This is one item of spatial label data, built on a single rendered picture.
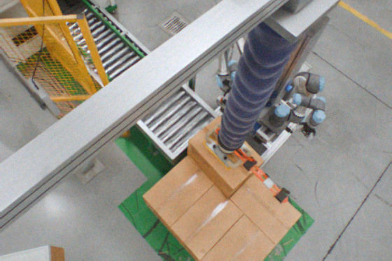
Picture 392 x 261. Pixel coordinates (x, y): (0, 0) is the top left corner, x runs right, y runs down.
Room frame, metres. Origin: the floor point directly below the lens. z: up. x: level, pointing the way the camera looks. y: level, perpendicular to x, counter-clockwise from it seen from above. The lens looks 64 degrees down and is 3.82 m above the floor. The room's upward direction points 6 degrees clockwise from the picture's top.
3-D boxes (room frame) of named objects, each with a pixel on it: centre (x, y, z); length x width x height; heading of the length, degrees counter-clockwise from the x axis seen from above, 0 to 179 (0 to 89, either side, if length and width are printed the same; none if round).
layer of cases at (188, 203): (0.58, -0.36, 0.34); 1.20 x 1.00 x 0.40; 49
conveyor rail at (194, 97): (2.25, 0.62, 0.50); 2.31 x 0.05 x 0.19; 49
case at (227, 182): (1.00, -0.33, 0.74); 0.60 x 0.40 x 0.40; 47
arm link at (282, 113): (1.31, -0.78, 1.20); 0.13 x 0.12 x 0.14; 78
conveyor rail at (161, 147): (1.76, 1.04, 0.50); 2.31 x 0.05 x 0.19; 49
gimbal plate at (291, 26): (1.00, -0.33, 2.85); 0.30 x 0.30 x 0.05; 49
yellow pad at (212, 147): (0.93, -0.26, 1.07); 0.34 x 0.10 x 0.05; 46
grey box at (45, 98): (1.04, 1.11, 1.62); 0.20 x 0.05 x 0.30; 49
